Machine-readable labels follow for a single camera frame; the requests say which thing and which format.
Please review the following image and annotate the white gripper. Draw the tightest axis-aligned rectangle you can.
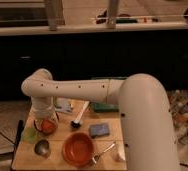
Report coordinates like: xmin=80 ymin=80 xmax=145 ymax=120
xmin=32 ymin=100 xmax=57 ymax=121

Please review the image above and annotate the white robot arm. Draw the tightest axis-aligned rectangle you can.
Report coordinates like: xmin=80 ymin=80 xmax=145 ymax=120
xmin=21 ymin=69 xmax=180 ymax=171

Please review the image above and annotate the purple bowl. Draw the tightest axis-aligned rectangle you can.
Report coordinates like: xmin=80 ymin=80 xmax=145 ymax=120
xmin=34 ymin=114 xmax=59 ymax=135

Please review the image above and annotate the orange bowl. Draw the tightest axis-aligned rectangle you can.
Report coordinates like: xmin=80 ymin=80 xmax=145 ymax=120
xmin=62 ymin=132 xmax=94 ymax=167

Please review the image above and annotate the grey blue cloth piece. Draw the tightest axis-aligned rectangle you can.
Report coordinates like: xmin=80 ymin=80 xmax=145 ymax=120
xmin=54 ymin=98 xmax=72 ymax=114

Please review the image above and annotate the light green cup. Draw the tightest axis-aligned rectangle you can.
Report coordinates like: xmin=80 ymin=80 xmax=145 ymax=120
xmin=21 ymin=127 xmax=37 ymax=143

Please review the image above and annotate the metal cup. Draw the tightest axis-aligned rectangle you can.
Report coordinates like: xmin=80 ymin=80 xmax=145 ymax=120
xmin=34 ymin=139 xmax=50 ymax=158

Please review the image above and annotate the green plastic tray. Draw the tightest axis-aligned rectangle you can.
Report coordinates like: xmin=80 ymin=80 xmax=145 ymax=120
xmin=90 ymin=76 xmax=128 ymax=113

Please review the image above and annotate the blue sponge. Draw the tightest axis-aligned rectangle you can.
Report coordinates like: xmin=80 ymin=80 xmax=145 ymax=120
xmin=89 ymin=123 xmax=110 ymax=138

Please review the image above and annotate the metal fork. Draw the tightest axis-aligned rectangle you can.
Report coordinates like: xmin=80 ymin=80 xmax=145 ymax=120
xmin=89 ymin=142 xmax=116 ymax=165

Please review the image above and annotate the white cup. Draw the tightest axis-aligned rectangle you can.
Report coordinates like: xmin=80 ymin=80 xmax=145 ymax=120
xmin=117 ymin=146 xmax=126 ymax=162

